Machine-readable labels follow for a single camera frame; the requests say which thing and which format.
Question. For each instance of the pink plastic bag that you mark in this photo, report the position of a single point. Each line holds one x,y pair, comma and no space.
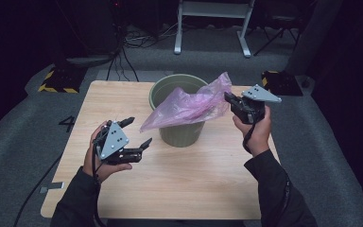
186,108

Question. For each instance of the black yellow striped base plate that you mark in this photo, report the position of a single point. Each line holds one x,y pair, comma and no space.
61,80
285,85

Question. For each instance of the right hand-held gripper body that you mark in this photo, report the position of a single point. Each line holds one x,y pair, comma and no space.
252,107

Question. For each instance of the grey curtain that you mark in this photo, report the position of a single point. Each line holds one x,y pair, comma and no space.
315,34

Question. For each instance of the person's left hand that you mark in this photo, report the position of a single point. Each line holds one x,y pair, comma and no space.
93,164

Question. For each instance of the green plastic bin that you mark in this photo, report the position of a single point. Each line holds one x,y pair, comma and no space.
181,137

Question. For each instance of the grey tape strip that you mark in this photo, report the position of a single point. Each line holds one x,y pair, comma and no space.
52,186

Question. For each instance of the black tripod stand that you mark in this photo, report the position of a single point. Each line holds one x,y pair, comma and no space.
279,30

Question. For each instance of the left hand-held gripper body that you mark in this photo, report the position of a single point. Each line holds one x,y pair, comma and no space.
113,142

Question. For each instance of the white metal stand frame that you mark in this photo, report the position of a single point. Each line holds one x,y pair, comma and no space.
212,9

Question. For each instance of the person's right hand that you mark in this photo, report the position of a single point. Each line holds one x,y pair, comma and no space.
260,137

